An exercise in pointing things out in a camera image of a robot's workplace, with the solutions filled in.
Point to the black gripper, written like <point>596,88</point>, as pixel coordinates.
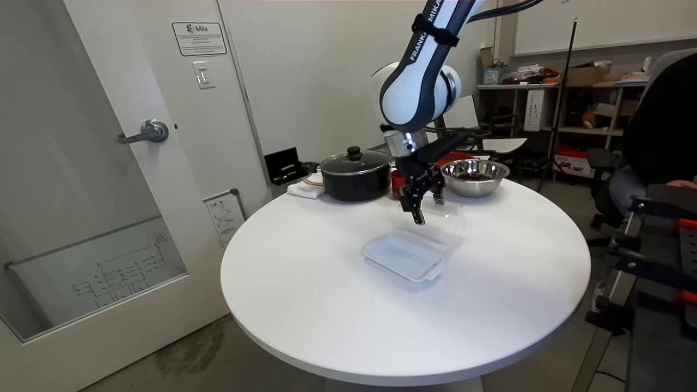
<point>420,176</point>

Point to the clear plastic bowl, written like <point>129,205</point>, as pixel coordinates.
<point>444,236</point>

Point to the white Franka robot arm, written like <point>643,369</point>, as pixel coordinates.
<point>414,94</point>

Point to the steel bowl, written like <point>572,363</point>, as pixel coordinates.
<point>475,186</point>

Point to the white plastic lid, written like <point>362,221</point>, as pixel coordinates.
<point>404,262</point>

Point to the glass pot lid black knob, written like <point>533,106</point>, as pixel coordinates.
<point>355,167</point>

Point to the red cup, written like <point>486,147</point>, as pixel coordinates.
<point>394,186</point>

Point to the red plate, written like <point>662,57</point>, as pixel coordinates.
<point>465,158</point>

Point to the black cooking pot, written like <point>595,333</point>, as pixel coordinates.
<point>350,189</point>

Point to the white flat object red edge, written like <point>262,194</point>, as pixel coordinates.
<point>304,189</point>

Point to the cluttered shelf unit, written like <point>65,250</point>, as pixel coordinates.
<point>567,134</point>

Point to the thin black pole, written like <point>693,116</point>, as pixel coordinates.
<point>560,101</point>

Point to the brown cardboard box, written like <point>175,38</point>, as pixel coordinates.
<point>588,75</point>

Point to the person in black clothing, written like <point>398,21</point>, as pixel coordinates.
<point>661,122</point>

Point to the black workbench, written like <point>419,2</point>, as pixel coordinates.
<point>661,340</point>

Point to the white door with window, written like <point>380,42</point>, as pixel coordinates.
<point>73,145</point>

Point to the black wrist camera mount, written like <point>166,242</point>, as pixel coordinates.
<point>448,148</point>

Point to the white light switch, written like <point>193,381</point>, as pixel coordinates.
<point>202,75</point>

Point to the large wall whiteboard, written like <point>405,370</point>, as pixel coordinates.
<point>616,25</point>

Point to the white wall sign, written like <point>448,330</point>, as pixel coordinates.
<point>198,38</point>

